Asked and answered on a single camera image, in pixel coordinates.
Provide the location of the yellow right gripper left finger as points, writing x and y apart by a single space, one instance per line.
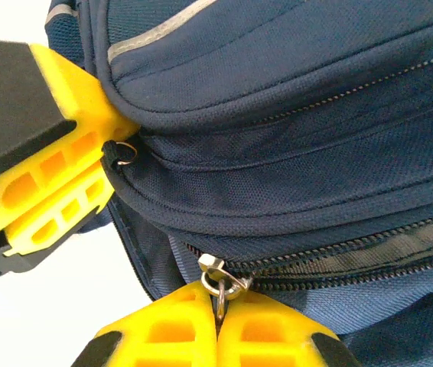
163 336

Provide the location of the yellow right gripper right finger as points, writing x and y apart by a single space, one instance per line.
270 336

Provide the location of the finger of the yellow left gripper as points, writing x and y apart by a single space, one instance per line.
86 111
79 199

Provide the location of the navy blue student backpack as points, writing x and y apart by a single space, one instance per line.
277 153

